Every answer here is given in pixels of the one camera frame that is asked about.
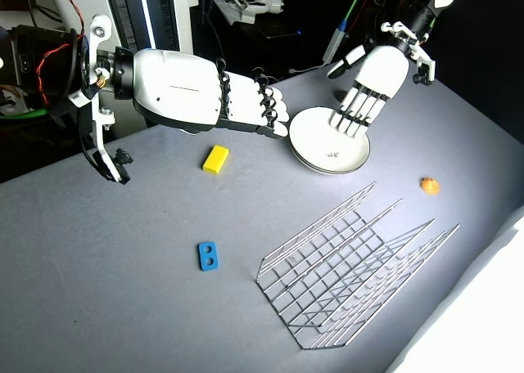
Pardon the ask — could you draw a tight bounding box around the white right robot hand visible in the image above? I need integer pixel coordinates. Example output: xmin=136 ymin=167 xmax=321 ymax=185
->
xmin=133 ymin=48 xmax=291 ymax=140

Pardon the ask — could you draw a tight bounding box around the white plate with smudges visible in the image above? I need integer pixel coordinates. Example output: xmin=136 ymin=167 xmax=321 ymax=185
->
xmin=288 ymin=106 xmax=372 ymax=173

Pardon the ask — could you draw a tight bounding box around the yellow rectangular block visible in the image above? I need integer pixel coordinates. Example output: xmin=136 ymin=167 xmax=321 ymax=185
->
xmin=202 ymin=144 xmax=230 ymax=176

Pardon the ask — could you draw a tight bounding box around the white spare robot hand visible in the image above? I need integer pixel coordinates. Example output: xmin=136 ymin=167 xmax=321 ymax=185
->
xmin=215 ymin=0 xmax=286 ymax=25

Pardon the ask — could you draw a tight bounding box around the blue block with two holes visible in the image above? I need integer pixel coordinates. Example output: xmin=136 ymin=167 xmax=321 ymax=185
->
xmin=197 ymin=241 xmax=221 ymax=272

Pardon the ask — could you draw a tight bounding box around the orange swirl cookie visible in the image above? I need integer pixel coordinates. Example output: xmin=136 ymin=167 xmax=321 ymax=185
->
xmin=419 ymin=177 xmax=441 ymax=195

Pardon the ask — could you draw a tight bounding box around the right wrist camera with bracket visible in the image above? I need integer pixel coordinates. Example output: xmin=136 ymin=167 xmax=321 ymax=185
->
xmin=77 ymin=15 xmax=134 ymax=185

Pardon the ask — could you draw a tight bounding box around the red black twisted wire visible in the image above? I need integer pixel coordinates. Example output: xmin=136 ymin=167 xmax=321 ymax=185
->
xmin=36 ymin=0 xmax=85 ymax=106

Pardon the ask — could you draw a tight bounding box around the thick green cable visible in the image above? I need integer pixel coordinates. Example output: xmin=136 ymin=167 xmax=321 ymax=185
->
xmin=0 ymin=107 xmax=56 ymax=121

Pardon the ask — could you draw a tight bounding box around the light grey cable plug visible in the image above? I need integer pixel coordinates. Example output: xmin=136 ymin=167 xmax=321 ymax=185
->
xmin=322 ymin=28 xmax=350 ymax=64

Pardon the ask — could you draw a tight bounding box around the silver wire rack shelf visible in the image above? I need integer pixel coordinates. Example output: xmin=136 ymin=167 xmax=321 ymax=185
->
xmin=255 ymin=181 xmax=462 ymax=351

